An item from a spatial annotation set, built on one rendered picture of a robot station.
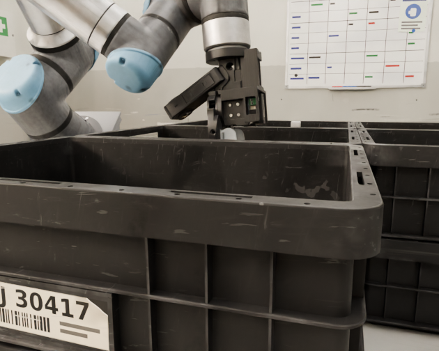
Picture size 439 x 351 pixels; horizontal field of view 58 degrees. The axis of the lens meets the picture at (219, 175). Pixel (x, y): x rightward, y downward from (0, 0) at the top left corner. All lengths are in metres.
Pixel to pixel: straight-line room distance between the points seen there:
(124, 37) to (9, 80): 0.38
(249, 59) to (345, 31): 3.29
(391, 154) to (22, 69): 0.74
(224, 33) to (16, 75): 0.48
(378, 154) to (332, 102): 3.38
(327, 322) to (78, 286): 0.14
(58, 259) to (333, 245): 0.17
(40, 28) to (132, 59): 0.38
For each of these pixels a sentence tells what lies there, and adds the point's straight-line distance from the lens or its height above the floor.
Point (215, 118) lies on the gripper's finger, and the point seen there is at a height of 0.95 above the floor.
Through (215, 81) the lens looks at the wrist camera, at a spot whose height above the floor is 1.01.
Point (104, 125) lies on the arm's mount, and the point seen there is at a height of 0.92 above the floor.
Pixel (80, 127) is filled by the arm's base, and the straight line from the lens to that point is 1.01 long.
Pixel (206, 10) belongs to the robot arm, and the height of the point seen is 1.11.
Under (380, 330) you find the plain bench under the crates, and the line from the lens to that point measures 0.56.
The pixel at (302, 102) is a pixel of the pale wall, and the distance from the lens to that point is 3.87.
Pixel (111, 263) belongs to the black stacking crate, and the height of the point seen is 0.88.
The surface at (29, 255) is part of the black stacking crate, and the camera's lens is 0.29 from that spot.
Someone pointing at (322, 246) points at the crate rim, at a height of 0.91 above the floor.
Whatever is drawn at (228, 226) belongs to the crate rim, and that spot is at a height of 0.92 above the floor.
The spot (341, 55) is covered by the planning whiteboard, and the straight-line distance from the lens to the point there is 3.87.
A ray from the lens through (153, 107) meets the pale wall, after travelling 4.26.
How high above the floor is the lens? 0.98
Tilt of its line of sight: 10 degrees down
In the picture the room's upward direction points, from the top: straight up
